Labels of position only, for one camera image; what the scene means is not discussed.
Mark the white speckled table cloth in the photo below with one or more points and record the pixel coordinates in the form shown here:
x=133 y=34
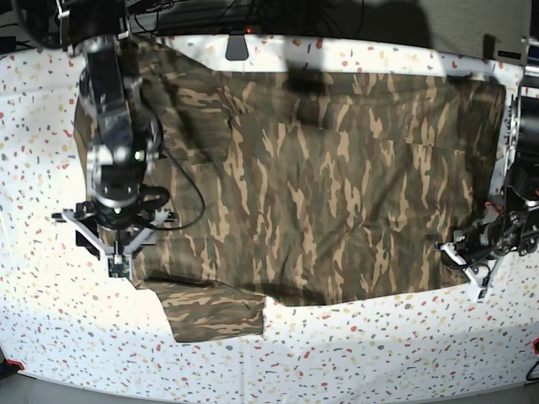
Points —
x=64 y=319

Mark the black power strip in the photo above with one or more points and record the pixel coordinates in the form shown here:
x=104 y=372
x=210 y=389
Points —
x=310 y=18

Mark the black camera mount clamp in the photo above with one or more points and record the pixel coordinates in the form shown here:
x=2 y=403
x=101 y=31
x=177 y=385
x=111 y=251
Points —
x=237 y=49

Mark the red table clamp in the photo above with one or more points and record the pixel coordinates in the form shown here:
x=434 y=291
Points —
x=11 y=366

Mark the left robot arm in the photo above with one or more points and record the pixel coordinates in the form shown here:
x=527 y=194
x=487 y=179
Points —
x=510 y=222

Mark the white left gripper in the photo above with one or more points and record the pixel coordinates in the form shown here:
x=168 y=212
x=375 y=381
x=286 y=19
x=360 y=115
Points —
x=479 y=265

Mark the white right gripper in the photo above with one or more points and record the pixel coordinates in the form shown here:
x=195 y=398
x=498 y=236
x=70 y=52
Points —
x=114 y=248

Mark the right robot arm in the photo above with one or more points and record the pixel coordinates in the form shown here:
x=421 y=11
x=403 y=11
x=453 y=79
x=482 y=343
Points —
x=121 y=213

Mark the camouflage T-shirt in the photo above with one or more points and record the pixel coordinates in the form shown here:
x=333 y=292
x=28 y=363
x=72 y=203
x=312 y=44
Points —
x=310 y=188

